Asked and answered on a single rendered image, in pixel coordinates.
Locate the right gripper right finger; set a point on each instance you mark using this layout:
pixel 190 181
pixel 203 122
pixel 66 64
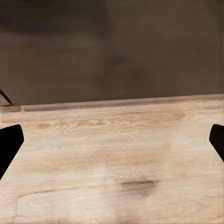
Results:
pixel 217 139

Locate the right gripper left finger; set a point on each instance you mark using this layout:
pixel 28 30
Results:
pixel 11 140

